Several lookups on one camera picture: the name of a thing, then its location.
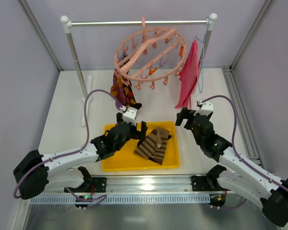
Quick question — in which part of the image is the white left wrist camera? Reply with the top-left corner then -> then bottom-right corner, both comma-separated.
122,107 -> 138,126

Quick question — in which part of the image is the purple cable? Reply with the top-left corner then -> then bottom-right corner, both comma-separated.
201,95 -> 288,209
13,89 -> 125,208

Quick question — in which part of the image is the purple yellow patterned sock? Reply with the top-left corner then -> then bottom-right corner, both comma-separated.
110,69 -> 127,106

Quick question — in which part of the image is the beige brown striped sock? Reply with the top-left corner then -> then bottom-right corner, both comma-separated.
151,126 -> 171,165

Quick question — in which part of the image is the orange clothes clip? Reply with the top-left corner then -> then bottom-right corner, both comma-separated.
148,67 -> 158,76

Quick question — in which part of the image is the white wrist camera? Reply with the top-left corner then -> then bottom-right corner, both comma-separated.
122,107 -> 138,126
195,100 -> 213,118

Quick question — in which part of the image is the pink round clip hanger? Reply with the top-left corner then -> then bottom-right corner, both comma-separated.
114,17 -> 187,90

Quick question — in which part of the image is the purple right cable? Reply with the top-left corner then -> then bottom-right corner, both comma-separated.
201,95 -> 288,209

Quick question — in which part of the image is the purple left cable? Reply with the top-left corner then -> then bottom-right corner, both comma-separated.
13,89 -> 125,208

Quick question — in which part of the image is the blue wire hanger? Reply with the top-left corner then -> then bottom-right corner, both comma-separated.
195,17 -> 211,93

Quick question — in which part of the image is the white metal drying rack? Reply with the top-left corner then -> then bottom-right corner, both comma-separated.
60,13 -> 217,126

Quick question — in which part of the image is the yellow plastic bin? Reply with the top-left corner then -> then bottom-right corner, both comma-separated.
101,121 -> 180,172

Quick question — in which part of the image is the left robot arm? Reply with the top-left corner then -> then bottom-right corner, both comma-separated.
13,111 -> 147,200

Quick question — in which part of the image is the pink towel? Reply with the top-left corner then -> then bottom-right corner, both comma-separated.
175,40 -> 199,108

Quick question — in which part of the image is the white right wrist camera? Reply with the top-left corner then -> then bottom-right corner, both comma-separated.
195,100 -> 213,118

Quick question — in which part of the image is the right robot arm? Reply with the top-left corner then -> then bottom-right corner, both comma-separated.
175,108 -> 288,227

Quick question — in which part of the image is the aluminium mounting rail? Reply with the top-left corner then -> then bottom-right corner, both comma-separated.
31,174 -> 228,206

